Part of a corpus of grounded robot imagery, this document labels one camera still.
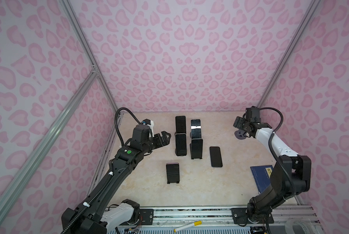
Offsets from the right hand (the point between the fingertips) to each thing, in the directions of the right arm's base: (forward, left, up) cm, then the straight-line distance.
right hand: (243, 121), depth 90 cm
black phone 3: (-12, +39, -9) cm, 41 cm away
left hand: (-16, +46, +8) cm, 50 cm away
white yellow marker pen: (-52, +31, -16) cm, 62 cm away
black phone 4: (-11, +28, -15) cm, 34 cm away
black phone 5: (-15, +16, -18) cm, 28 cm away
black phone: (+1, +39, -6) cm, 39 cm away
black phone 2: (+2, +29, -11) cm, 31 cm away
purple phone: (-30, +43, -7) cm, 52 cm away
